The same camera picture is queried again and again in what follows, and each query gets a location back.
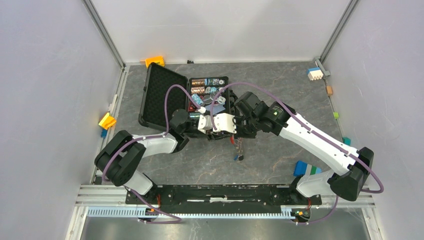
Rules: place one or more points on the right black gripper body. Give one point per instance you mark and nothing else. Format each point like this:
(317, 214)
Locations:
(246, 127)

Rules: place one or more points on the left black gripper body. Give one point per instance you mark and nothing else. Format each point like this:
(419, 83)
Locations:
(210, 135)

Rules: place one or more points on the red keyring carabiner with rings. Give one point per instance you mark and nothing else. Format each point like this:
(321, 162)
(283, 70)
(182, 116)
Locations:
(237, 142)

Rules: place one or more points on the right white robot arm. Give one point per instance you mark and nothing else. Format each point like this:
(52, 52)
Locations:
(349, 167)

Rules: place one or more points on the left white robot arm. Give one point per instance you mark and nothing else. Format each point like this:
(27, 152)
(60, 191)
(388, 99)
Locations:
(119, 159)

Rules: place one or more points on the black poker chip case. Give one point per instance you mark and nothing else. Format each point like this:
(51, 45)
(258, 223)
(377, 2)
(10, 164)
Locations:
(167, 91)

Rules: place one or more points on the blue green brick stack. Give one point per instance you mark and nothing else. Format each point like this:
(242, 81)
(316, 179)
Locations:
(301, 168)

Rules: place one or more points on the blue white toy block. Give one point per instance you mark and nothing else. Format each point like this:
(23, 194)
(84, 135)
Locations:
(315, 74)

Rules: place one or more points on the small wooden cube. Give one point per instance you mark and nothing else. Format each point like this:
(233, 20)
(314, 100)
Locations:
(329, 90)

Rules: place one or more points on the teal cube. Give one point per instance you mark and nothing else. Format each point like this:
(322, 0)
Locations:
(346, 140)

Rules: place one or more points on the yellow orange toy block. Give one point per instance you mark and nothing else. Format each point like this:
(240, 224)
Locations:
(107, 121)

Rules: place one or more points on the small blue block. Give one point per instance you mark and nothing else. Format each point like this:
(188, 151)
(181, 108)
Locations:
(104, 133)

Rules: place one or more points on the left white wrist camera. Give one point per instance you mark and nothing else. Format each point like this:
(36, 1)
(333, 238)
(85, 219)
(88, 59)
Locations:
(205, 122)

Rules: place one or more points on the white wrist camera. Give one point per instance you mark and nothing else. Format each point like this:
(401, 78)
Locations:
(205, 122)
(224, 122)

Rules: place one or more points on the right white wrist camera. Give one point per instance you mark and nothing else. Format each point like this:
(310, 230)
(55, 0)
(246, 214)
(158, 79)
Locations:
(224, 122)

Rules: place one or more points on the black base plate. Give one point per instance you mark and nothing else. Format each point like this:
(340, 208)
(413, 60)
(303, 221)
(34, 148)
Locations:
(227, 198)

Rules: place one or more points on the white cable comb rail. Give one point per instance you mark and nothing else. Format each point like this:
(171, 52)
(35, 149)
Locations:
(143, 213)

